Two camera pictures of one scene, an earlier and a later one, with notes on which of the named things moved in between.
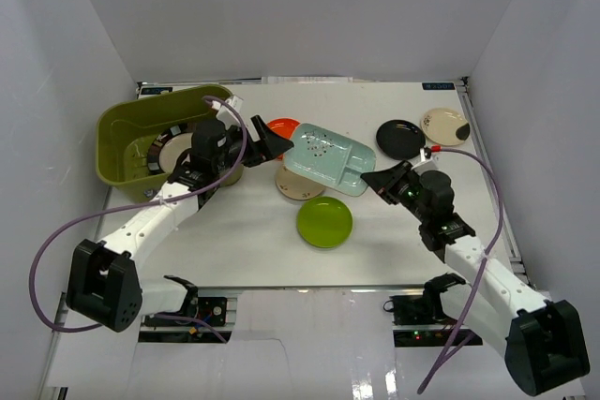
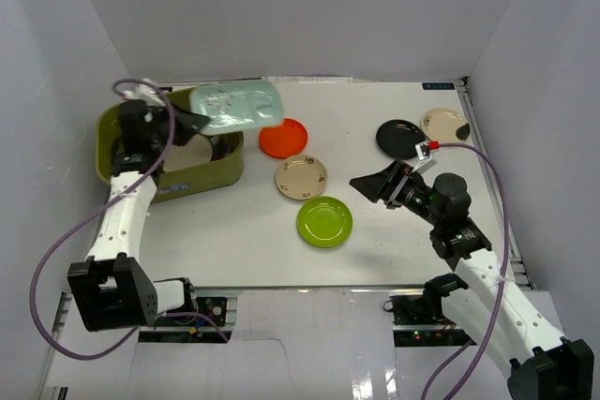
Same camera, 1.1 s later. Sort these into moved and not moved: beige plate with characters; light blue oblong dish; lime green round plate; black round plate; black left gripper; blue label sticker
Moved: black left gripper; light blue oblong dish
Not moved: black round plate; lime green round plate; blue label sticker; beige plate with characters
